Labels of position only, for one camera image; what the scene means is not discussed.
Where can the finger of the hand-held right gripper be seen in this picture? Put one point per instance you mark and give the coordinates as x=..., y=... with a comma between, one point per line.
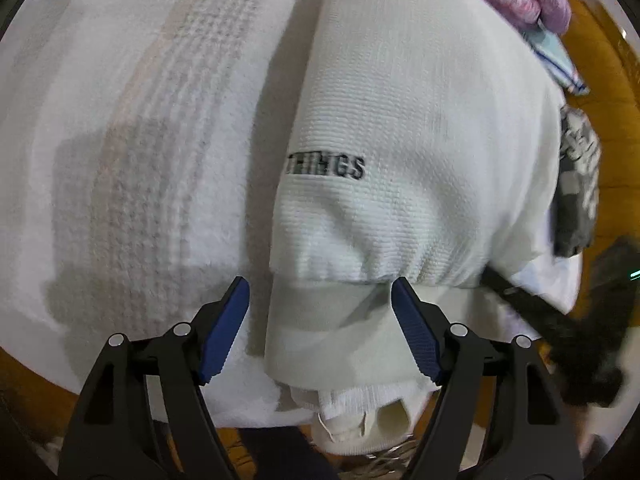
x=520, y=300

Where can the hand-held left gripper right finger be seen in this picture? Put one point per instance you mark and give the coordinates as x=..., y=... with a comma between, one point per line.
x=415, y=330

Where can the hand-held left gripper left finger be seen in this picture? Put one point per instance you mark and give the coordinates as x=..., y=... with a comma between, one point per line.
x=225, y=330

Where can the white button jacket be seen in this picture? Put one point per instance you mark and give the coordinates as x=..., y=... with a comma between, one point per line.
x=400, y=110

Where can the person's leg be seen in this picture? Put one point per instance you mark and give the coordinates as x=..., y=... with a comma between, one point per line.
x=285, y=455

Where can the black white checkered cloth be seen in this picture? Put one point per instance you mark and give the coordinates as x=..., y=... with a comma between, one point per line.
x=580, y=175

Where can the white terry towel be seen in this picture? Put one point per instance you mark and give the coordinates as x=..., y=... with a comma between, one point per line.
x=125, y=160

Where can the wooden bed headboard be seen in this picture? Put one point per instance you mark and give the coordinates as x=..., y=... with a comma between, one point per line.
x=610, y=110

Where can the striped teal pillow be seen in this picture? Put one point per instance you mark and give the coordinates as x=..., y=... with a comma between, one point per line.
x=555, y=60

